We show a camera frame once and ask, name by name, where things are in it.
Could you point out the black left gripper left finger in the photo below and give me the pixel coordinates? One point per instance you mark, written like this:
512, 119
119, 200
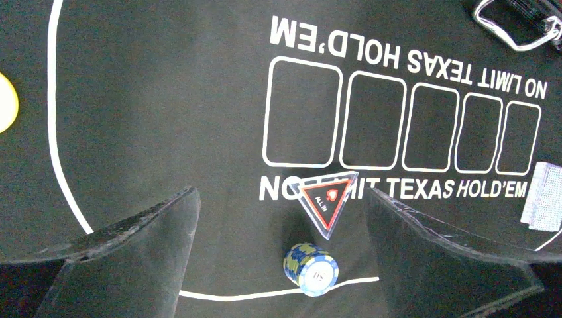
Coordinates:
132, 268

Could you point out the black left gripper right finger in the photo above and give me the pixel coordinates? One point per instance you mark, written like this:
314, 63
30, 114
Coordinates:
429, 268

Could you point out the blue card deck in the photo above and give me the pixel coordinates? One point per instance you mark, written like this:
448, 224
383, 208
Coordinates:
542, 208

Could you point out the yellow round button chip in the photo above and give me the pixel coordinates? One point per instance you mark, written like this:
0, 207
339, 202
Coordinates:
9, 103

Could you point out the red triangular all-in marker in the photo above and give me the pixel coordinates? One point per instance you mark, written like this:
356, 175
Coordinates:
324, 197

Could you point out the black poker felt mat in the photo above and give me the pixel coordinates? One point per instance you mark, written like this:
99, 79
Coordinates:
123, 104

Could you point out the black aluminium chip case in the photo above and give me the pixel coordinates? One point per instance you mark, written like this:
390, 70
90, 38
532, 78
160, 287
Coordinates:
521, 25

